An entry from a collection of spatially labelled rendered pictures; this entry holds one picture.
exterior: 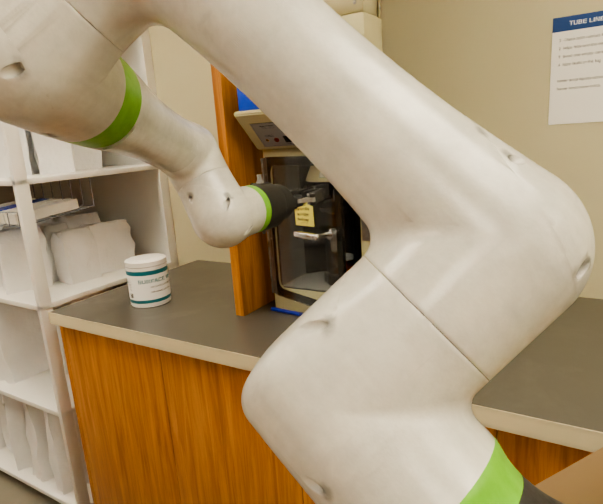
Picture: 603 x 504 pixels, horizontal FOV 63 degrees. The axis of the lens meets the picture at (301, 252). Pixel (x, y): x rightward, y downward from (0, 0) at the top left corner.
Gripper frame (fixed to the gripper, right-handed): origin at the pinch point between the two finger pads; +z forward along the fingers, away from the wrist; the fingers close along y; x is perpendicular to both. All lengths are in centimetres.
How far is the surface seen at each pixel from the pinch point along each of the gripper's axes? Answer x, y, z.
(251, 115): -18.8, 19.5, 2.5
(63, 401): 77, 109, -9
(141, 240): 31, 131, 56
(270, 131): -14.6, 16.9, 6.5
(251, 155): -8.5, 30.2, 15.1
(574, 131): -9, -49, 57
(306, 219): 8.0, 7.9, 6.6
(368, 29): -36.4, -6.9, 16.1
